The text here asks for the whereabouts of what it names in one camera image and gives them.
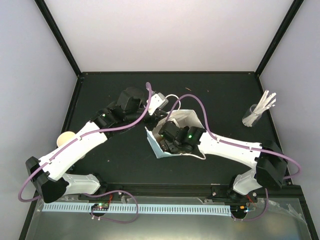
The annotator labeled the black aluminium frame rail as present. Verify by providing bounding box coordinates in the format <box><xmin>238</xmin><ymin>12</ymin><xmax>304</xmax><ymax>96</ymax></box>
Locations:
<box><xmin>69</xmin><ymin>180</ymin><xmax>303</xmax><ymax>201</ymax></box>

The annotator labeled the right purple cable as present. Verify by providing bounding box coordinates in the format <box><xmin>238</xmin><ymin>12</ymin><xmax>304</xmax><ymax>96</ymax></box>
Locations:
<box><xmin>166</xmin><ymin>93</ymin><xmax>302</xmax><ymax>222</ymax></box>

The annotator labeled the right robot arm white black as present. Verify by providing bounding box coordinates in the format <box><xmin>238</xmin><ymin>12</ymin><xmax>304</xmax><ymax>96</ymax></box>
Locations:
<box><xmin>158</xmin><ymin>121</ymin><xmax>288</xmax><ymax>203</ymax></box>

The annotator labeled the clear glass straw holder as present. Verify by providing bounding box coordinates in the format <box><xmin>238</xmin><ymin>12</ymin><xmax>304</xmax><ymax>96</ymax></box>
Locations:
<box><xmin>242</xmin><ymin>104</ymin><xmax>263</xmax><ymax>127</ymax></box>

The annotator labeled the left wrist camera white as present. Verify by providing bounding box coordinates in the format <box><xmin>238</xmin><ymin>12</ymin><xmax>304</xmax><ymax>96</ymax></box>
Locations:
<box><xmin>147</xmin><ymin>92</ymin><xmax>169</xmax><ymax>116</ymax></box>

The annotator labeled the black frame post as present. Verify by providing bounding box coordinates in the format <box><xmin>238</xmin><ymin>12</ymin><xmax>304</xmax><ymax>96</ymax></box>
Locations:
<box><xmin>255</xmin><ymin>0</ymin><xmax>304</xmax><ymax>77</ymax></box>
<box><xmin>34</xmin><ymin>0</ymin><xmax>82</xmax><ymax>77</ymax></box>

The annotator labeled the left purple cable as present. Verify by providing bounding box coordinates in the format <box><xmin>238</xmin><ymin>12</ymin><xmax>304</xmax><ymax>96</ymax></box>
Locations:
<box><xmin>18</xmin><ymin>81</ymin><xmax>154</xmax><ymax>224</ymax></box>

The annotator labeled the purple cable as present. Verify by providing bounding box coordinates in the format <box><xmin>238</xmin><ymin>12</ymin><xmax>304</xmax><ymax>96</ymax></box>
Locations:
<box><xmin>18</xmin><ymin>81</ymin><xmax>154</xmax><ymax>224</ymax></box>
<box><xmin>166</xmin><ymin>93</ymin><xmax>302</xmax><ymax>222</ymax></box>

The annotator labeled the circuit board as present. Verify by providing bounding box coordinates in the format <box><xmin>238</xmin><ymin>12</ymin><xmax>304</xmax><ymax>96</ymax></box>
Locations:
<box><xmin>91</xmin><ymin>203</ymin><xmax>110</xmax><ymax>211</ymax></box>
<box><xmin>230</xmin><ymin>205</ymin><xmax>257</xmax><ymax>213</ymax></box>

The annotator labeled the light blue paper bag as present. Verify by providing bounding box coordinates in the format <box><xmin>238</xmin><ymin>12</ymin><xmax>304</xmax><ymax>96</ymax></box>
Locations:
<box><xmin>146</xmin><ymin>99</ymin><xmax>207</xmax><ymax>160</ymax></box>

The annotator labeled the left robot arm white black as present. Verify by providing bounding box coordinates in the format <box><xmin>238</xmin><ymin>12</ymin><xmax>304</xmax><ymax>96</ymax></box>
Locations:
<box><xmin>25</xmin><ymin>83</ymin><xmax>168</xmax><ymax>204</ymax></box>

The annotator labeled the left circuit board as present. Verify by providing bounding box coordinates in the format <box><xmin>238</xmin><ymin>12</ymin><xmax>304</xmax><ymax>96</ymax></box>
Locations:
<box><xmin>91</xmin><ymin>203</ymin><xmax>110</xmax><ymax>211</ymax></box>

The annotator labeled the right circuit board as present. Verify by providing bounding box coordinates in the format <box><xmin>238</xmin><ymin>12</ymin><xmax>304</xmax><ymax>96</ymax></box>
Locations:
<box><xmin>230</xmin><ymin>205</ymin><xmax>257</xmax><ymax>213</ymax></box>

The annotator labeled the right black frame post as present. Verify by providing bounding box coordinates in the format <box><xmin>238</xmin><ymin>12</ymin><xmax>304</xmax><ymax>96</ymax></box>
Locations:
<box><xmin>255</xmin><ymin>0</ymin><xmax>304</xmax><ymax>77</ymax></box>

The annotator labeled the light blue slotted cable duct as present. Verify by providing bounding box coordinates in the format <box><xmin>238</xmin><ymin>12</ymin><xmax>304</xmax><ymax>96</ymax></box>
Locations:
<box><xmin>42</xmin><ymin>202</ymin><xmax>232</xmax><ymax>217</ymax></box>

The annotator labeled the left black frame post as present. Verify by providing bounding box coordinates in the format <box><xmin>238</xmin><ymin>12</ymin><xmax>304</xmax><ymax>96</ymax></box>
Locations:
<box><xmin>34</xmin><ymin>0</ymin><xmax>82</xmax><ymax>77</ymax></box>

